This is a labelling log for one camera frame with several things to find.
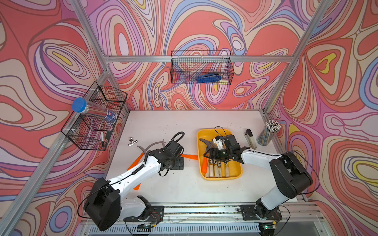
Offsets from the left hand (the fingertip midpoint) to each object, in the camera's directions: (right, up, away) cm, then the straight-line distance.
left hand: (176, 164), depth 83 cm
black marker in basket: (-36, +16, -11) cm, 41 cm away
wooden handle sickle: (+30, -4, +5) cm, 31 cm away
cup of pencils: (+56, +17, +8) cm, 59 cm away
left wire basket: (-44, +19, -10) cm, 49 cm away
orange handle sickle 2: (+16, -2, +5) cm, 17 cm away
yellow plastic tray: (+35, -5, +3) cm, 36 cm away
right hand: (+19, +1, +6) cm, 20 cm away
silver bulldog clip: (-34, +12, +19) cm, 40 cm away
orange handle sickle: (+8, +3, +9) cm, 12 cm away
